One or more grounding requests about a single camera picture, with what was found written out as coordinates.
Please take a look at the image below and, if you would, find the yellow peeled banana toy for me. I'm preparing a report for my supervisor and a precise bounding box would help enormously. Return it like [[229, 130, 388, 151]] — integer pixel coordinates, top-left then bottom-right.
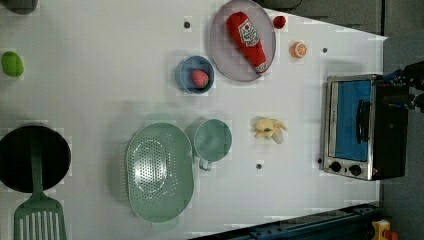
[[254, 117, 288, 144]]

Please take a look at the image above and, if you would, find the green mug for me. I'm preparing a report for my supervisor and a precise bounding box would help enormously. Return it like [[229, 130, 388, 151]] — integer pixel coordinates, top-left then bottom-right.
[[186, 119, 232, 171]]

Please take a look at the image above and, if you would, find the pink strawberry toy in bowl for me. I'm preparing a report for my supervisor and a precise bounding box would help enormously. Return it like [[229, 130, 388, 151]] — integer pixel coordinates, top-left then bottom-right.
[[191, 69, 209, 88]]

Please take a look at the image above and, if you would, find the blue bowl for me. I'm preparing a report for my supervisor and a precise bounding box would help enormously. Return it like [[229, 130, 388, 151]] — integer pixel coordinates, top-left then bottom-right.
[[175, 56, 214, 94]]

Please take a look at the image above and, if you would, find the grey round plate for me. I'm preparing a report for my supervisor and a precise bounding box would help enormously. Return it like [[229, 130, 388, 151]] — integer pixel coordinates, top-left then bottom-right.
[[209, 0, 276, 82]]

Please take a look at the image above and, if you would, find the green perforated colander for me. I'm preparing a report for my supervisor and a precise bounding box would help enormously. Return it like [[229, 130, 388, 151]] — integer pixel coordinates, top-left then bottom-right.
[[126, 123, 194, 223]]

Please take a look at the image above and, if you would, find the red ketchup bottle toy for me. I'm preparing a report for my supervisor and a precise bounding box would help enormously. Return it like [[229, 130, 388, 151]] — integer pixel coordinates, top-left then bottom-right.
[[226, 12, 268, 74]]

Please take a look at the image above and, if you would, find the orange slice toy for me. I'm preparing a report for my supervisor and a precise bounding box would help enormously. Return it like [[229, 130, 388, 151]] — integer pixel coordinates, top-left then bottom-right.
[[289, 41, 307, 58]]

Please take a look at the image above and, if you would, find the red strawberry toy on table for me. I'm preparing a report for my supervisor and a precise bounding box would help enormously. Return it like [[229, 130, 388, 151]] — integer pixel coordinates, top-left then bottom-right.
[[273, 15, 287, 29]]

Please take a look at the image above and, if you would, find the silver black toaster oven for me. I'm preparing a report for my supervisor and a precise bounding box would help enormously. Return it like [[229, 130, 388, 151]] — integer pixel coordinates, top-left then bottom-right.
[[323, 74, 409, 181]]

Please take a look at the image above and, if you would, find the green slotted spatula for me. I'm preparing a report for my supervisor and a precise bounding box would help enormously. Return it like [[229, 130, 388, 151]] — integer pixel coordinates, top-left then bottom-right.
[[13, 136, 67, 240]]

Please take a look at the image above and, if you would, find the green avocado toy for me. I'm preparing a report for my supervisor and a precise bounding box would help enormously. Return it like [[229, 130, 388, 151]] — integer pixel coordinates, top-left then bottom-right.
[[1, 51, 24, 77]]

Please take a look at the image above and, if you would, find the black cylinder cup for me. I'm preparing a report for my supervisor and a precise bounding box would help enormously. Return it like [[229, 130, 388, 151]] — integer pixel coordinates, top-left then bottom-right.
[[1, 0, 39, 15]]

